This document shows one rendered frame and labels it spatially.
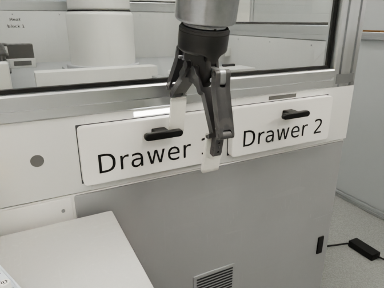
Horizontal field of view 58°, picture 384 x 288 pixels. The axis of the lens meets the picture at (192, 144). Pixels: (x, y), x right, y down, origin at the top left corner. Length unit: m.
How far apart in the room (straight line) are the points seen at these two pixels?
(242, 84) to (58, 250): 0.47
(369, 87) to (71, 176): 1.88
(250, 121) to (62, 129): 0.38
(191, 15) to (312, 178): 0.63
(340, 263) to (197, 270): 1.11
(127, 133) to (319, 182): 0.57
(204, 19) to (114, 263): 0.37
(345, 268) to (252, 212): 1.04
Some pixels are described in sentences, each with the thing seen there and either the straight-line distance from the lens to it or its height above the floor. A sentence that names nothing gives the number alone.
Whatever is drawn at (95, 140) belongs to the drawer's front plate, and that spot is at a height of 0.90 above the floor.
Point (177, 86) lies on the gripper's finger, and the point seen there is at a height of 1.00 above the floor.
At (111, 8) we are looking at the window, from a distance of 0.65.
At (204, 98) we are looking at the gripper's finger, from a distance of 0.52.
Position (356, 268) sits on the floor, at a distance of 1.90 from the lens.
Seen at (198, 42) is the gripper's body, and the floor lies 1.07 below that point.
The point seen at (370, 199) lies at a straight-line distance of 2.38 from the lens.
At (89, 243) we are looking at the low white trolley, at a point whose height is 0.76.
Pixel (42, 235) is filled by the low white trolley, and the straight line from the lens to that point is 0.65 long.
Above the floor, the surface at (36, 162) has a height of 0.87.
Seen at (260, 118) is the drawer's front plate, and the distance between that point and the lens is 0.78.
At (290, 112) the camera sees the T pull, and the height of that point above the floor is 0.91.
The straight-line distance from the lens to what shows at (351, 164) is 2.40.
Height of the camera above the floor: 1.10
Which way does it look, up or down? 20 degrees down
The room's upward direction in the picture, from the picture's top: straight up
